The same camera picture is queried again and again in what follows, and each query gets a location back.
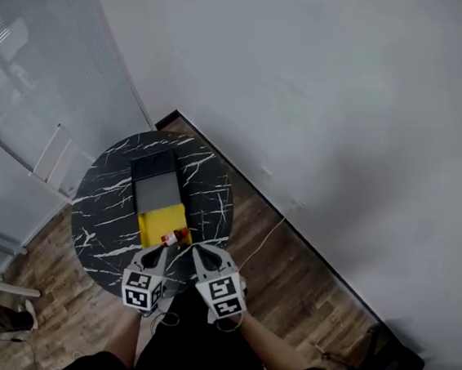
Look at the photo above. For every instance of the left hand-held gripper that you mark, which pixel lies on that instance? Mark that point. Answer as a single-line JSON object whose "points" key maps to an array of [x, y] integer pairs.
{"points": [[142, 290]]}

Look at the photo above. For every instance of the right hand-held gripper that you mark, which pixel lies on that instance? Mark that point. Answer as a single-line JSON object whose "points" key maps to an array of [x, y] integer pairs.
{"points": [[221, 294]]}

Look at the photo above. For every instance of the dark brown object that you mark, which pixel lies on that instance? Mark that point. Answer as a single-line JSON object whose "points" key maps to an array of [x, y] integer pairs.
{"points": [[172, 238]]}

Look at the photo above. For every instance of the yellow tray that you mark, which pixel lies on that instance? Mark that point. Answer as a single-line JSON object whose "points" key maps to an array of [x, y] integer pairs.
{"points": [[159, 226]]}

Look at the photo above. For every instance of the person's right forearm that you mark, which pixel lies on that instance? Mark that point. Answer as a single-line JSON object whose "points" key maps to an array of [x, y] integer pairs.
{"points": [[271, 348]]}

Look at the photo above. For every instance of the person's left forearm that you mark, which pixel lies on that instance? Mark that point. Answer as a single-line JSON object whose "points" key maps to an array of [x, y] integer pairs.
{"points": [[124, 337]]}

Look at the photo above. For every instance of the black and grey case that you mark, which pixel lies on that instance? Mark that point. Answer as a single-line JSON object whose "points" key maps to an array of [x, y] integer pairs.
{"points": [[155, 184]]}

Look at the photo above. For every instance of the person's black clothing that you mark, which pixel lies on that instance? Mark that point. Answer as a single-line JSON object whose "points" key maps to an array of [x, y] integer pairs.
{"points": [[196, 361]]}

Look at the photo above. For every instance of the white chair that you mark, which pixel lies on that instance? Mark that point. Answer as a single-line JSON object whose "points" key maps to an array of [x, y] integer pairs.
{"points": [[59, 162]]}

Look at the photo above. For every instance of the brown bag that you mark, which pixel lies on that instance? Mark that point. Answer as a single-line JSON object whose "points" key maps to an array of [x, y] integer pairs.
{"points": [[4, 316]]}

